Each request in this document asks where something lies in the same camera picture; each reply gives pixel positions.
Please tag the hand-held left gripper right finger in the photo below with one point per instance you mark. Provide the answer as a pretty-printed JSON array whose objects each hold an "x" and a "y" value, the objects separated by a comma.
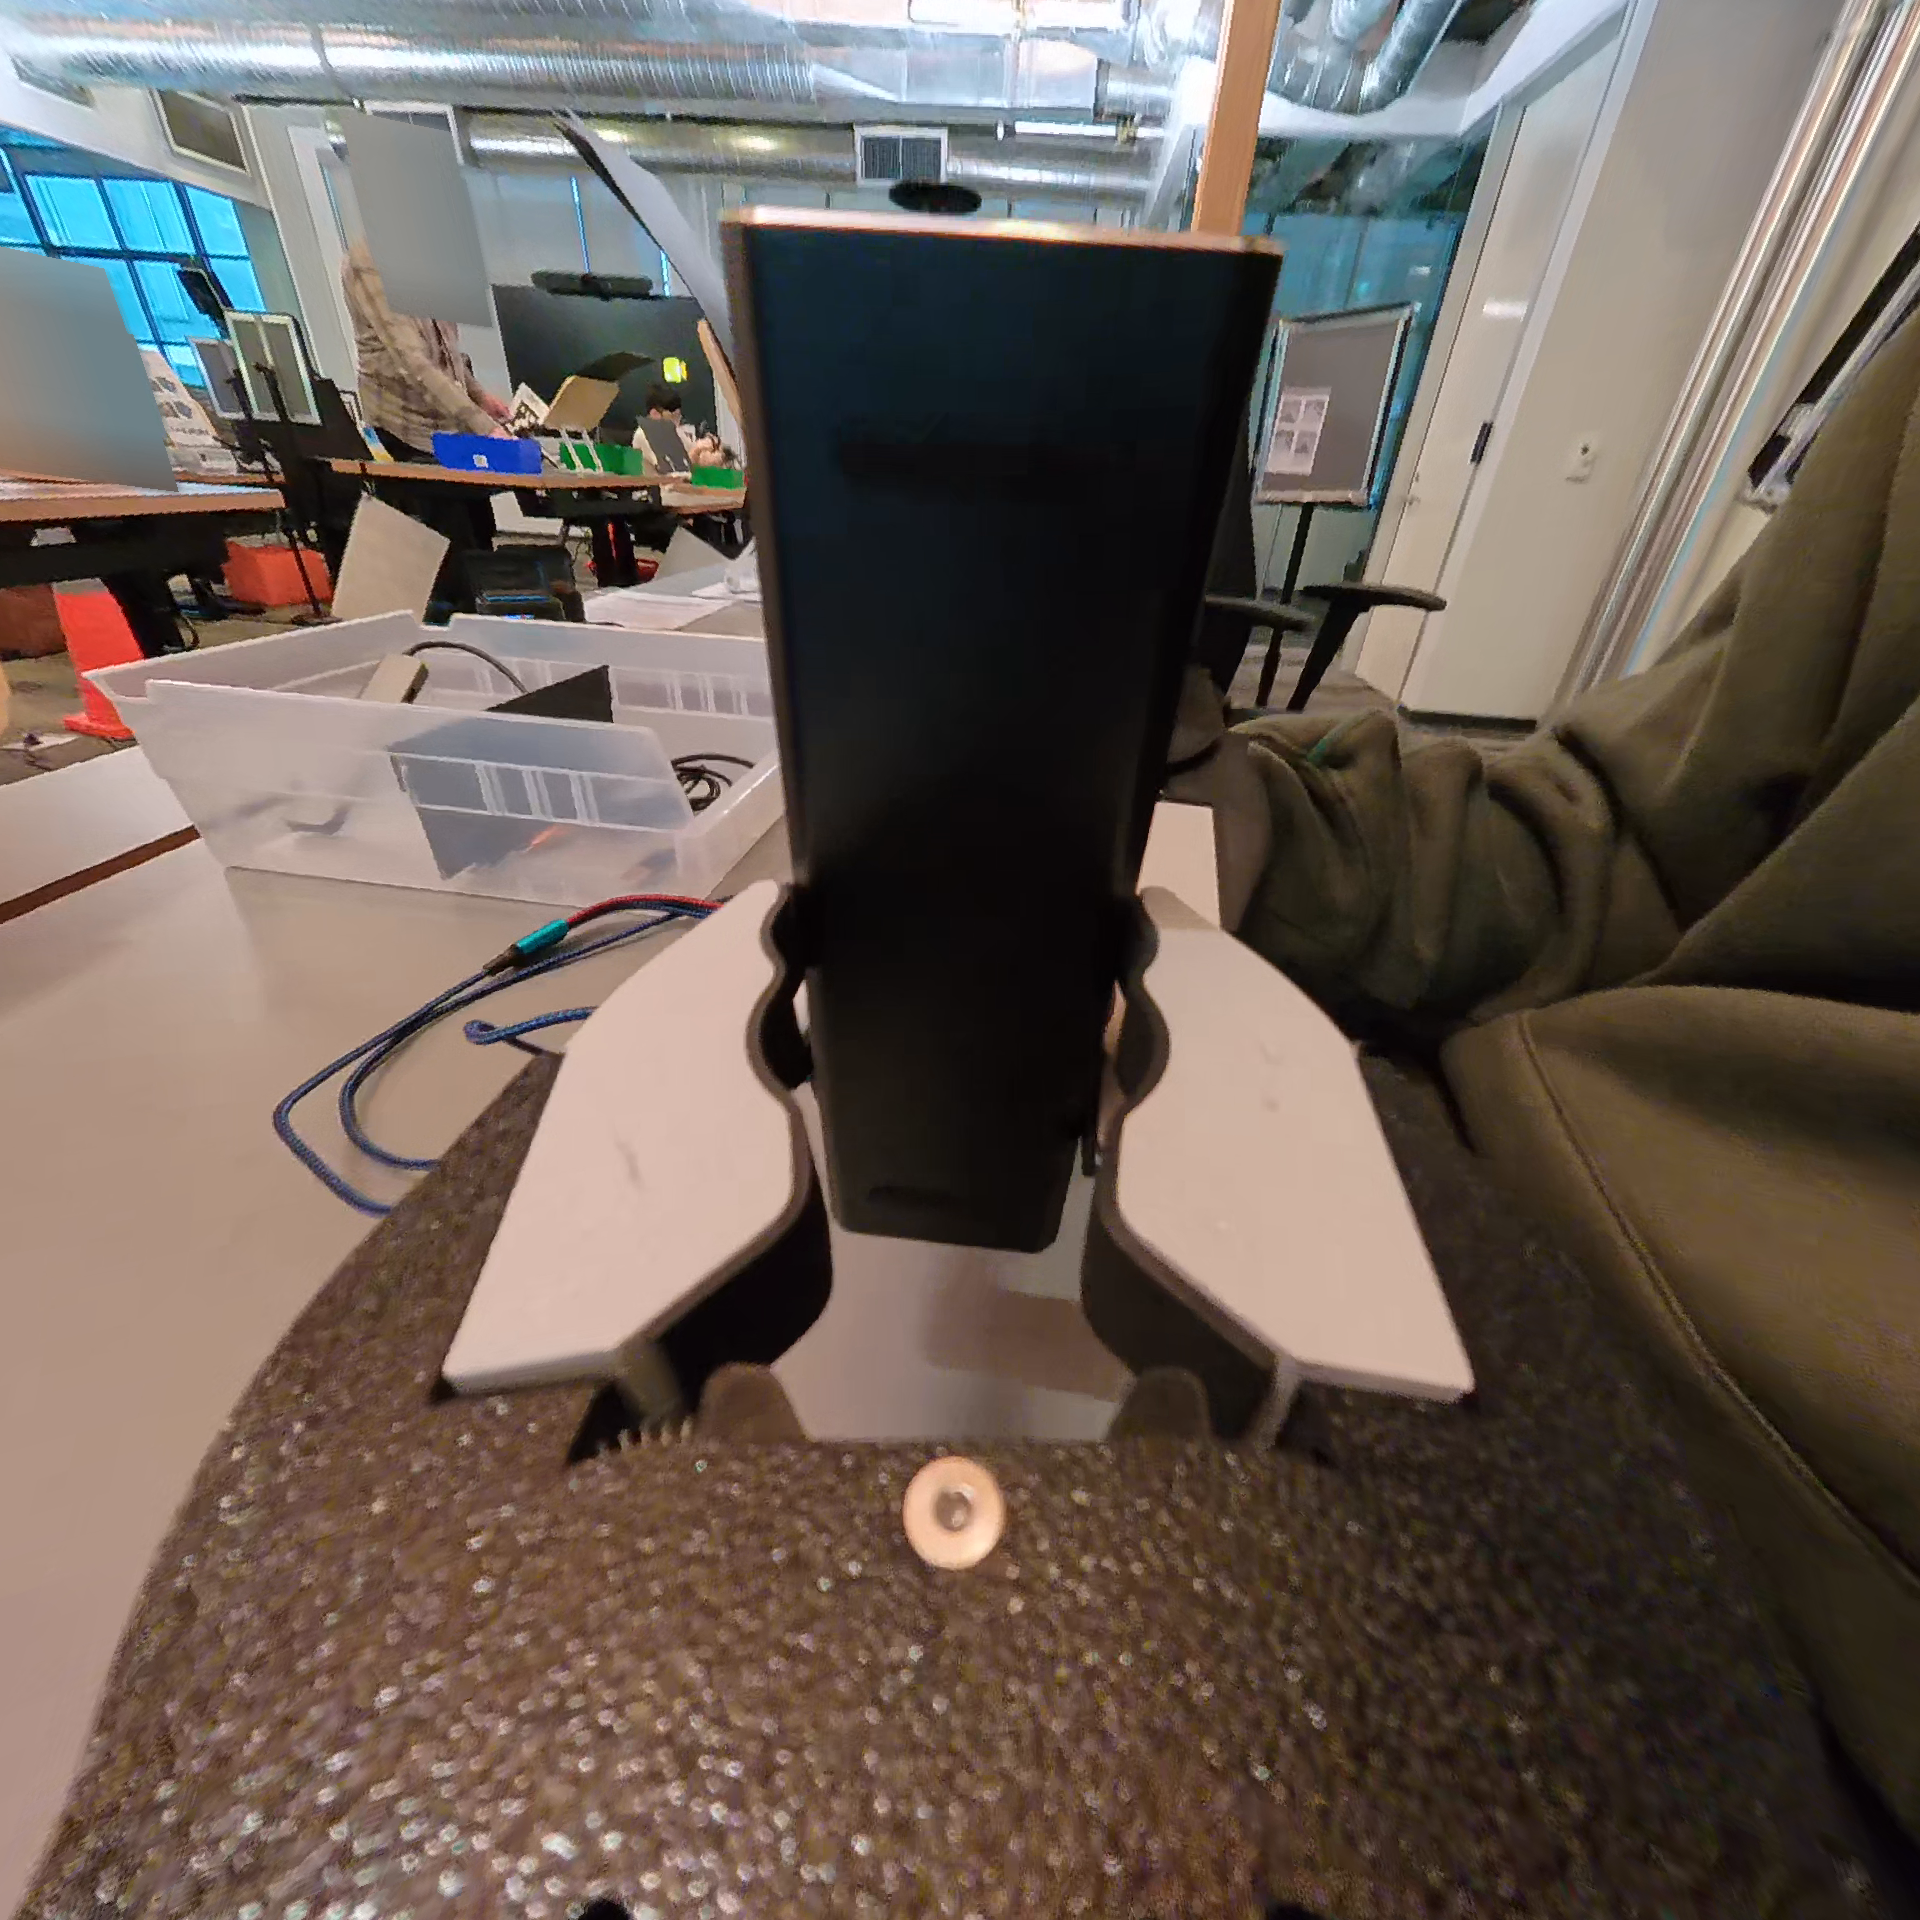
[{"x": 1277, "y": 1172}]

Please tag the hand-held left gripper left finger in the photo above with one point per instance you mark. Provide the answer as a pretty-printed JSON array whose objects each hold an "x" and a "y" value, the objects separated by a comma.
[{"x": 629, "y": 1172}]

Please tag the black USB hub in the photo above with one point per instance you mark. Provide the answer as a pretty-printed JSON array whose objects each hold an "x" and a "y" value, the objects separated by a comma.
[{"x": 974, "y": 750}]

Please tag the person's right forearm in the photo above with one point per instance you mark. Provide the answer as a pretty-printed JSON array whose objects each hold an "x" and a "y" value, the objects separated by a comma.
[{"x": 1426, "y": 855}]

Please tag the grey desk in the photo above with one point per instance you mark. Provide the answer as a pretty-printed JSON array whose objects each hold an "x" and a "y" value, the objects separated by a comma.
[{"x": 137, "y": 1202}]

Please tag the far wooden desk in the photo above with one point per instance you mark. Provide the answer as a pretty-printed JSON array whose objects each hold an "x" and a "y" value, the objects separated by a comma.
[{"x": 137, "y": 511}]

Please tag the black wedge-shaped device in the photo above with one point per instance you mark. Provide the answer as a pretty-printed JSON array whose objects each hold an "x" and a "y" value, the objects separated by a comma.
[{"x": 571, "y": 715}]

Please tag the clear plastic bin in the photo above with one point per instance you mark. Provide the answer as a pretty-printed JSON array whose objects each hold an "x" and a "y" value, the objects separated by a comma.
[{"x": 271, "y": 780}]

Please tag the grey power adapter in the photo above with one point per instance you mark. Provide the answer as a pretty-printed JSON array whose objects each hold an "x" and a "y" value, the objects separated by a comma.
[{"x": 395, "y": 678}]

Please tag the black armrest office chair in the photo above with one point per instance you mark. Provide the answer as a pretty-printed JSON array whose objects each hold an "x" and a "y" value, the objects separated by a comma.
[{"x": 1350, "y": 599}]

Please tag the white leaning board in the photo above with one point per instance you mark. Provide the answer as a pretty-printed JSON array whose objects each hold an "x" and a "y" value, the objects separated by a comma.
[{"x": 388, "y": 559}]

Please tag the orange box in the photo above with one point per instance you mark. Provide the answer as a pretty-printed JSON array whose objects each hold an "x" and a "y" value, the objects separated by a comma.
[{"x": 277, "y": 574}]

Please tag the small blue bin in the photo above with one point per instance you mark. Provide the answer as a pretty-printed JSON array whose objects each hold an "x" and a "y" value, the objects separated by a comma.
[{"x": 489, "y": 454}]

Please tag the orange traffic cone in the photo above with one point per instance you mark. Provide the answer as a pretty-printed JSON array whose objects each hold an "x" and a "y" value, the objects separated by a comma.
[{"x": 99, "y": 661}]

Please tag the grey notice board stand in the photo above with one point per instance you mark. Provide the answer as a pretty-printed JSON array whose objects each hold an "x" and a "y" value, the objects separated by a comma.
[{"x": 1337, "y": 405}]

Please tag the white door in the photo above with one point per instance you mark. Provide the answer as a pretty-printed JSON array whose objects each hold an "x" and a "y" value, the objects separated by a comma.
[{"x": 1485, "y": 390}]

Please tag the large black screen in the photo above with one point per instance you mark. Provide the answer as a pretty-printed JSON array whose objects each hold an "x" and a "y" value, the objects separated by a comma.
[{"x": 586, "y": 346}]

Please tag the tablet on tripod stand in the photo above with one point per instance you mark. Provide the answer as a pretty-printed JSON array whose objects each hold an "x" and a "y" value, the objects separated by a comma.
[{"x": 273, "y": 370}]

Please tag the silver monitor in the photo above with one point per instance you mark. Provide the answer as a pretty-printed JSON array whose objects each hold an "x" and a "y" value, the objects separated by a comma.
[{"x": 76, "y": 375}]

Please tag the ceiling air vent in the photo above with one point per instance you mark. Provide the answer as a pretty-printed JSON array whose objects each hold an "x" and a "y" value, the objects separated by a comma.
[{"x": 901, "y": 155}]

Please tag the white wall switch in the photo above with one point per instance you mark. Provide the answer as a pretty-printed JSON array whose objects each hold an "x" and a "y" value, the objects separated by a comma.
[{"x": 1578, "y": 458}]

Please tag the wooden post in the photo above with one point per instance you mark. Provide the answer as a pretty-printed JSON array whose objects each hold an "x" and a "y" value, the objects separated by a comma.
[{"x": 1238, "y": 120}]

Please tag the silver ceiling air duct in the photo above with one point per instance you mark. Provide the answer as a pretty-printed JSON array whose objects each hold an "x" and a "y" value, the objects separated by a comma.
[{"x": 601, "y": 60}]

